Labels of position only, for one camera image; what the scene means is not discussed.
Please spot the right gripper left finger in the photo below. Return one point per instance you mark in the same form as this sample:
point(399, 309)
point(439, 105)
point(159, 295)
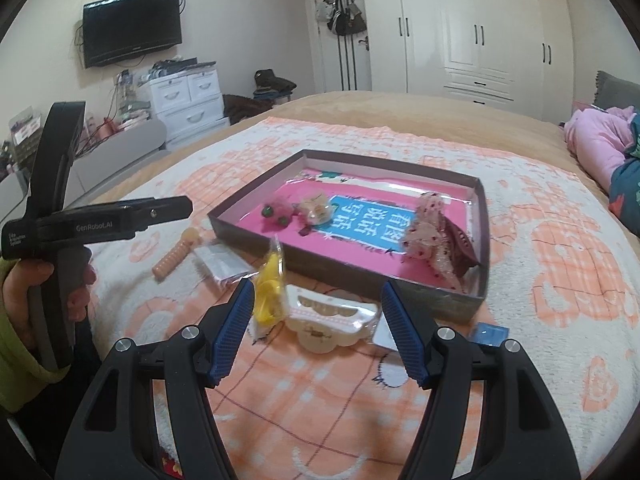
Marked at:
point(114, 434)

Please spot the small blue box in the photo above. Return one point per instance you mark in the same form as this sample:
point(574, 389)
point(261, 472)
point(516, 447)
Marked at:
point(489, 335)

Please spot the clear packet of earrings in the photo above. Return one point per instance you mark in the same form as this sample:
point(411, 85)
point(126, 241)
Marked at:
point(223, 264)

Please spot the maroon hair clip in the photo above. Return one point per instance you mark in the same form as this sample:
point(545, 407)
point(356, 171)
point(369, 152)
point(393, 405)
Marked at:
point(462, 255)

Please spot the bagged yellow rings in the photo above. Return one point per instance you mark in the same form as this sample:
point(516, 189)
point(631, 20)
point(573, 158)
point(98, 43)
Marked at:
point(270, 284)

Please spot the dotted organza bow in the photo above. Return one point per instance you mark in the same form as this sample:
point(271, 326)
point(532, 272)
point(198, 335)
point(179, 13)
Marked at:
point(428, 238)

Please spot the cream claw hair clip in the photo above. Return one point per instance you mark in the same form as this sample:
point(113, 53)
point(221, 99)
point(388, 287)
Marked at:
point(322, 323)

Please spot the pink pompom hair clip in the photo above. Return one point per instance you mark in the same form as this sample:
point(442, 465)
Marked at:
point(279, 212)

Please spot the pearl flower earrings card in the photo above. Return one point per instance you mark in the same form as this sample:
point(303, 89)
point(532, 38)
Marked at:
point(382, 335)

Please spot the person's left hand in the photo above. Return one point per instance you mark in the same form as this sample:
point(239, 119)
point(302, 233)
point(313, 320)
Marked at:
point(27, 274)

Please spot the grey chair back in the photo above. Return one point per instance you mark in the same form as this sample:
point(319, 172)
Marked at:
point(92, 174)

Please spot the white drawer cabinet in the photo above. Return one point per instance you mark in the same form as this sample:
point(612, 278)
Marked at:
point(189, 104)

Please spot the orange white plush blanket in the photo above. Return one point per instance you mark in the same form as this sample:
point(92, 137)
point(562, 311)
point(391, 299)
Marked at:
point(564, 280)

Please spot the pile of dark clothes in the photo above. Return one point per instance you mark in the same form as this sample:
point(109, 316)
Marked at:
point(270, 88)

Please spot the brown cardboard tray box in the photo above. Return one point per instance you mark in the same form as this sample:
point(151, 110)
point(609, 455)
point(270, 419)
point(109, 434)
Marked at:
point(446, 303)

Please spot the floral blue quilt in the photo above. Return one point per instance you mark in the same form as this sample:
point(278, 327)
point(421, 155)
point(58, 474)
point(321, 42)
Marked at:
point(625, 184)

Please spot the tan bedspread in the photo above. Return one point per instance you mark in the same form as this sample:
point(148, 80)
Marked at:
point(435, 118)

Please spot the white door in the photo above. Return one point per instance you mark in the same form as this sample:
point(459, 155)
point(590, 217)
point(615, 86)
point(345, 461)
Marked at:
point(339, 63)

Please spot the bags hanging on door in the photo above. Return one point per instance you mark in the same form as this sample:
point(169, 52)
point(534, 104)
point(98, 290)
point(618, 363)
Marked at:
point(342, 17)

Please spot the white wardrobe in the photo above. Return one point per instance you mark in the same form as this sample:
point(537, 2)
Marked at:
point(514, 55)

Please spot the black wall television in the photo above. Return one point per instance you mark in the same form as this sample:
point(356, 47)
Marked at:
point(114, 30)

